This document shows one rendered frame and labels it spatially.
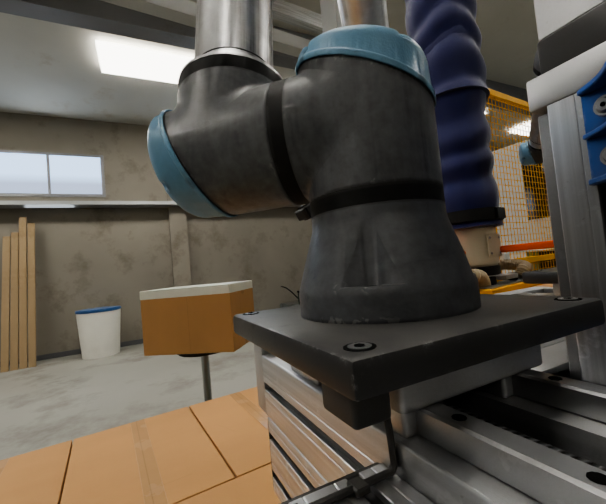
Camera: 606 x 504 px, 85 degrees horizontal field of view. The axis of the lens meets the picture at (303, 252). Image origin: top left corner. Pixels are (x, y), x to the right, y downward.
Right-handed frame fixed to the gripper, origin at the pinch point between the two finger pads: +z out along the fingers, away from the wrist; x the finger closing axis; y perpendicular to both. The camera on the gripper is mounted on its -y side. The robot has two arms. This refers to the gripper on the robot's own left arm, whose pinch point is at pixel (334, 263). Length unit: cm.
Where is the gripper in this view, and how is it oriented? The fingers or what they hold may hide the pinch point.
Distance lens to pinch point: 79.1
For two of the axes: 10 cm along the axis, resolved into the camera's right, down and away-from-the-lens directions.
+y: 8.2, -0.5, 5.6
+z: 0.9, 10.0, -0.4
